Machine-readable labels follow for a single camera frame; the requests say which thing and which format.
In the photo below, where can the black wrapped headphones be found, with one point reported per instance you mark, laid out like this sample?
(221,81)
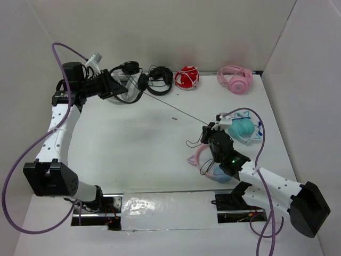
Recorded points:
(160,80)

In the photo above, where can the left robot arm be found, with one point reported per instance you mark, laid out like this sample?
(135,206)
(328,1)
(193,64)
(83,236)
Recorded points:
(49,174)

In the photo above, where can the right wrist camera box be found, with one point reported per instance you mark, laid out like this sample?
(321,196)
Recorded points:
(223,122)

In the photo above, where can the pink blue cat-ear headphones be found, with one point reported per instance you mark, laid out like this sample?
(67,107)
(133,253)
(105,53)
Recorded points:
(208,168)

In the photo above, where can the grey white headphones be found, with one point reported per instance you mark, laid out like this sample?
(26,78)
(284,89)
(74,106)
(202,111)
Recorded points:
(129,82)

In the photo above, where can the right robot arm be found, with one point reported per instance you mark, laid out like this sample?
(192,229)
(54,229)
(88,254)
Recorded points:
(301,203)

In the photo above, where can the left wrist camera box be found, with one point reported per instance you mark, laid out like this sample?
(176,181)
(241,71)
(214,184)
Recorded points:
(93,63)

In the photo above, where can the red white headphones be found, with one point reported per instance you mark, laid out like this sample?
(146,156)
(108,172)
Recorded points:
(187,78)

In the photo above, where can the black wired headphones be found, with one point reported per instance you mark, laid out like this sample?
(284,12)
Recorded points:
(132,68)

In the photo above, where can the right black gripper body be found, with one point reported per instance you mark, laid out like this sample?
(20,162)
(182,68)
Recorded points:
(206,136)

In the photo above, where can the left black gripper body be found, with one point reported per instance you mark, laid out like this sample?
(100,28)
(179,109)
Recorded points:
(98,85)

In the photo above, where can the teal headphones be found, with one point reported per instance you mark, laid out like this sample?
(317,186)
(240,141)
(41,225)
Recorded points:
(244,129)

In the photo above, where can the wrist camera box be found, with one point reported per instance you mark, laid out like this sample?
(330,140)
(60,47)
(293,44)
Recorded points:
(93,63)
(223,122)

